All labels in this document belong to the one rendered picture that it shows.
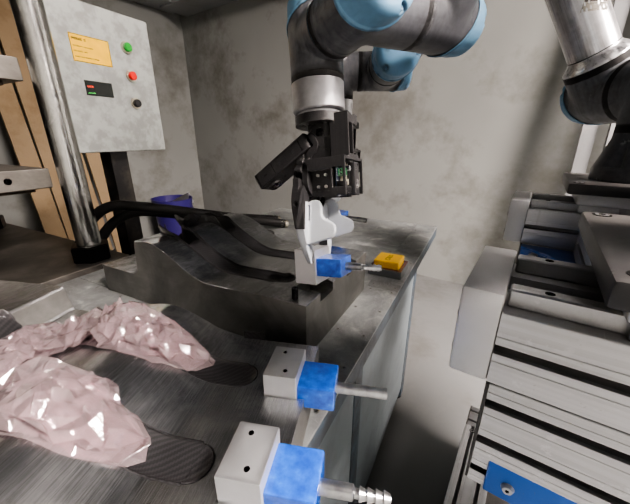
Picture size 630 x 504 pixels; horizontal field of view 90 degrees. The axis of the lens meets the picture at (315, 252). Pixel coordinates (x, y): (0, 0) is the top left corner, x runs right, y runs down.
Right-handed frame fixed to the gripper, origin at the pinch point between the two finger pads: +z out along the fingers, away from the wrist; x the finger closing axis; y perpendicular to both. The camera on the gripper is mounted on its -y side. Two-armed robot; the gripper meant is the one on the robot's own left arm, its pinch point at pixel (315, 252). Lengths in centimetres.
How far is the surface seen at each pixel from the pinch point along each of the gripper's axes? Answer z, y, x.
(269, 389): 11.5, 3.8, -19.0
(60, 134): -28, -69, 0
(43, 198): -22, -280, 78
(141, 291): 7.9, -37.1, -5.9
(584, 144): -28, 68, 172
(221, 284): 4.9, -15.1, -5.7
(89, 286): 8, -54, -7
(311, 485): 13.2, 12.5, -25.9
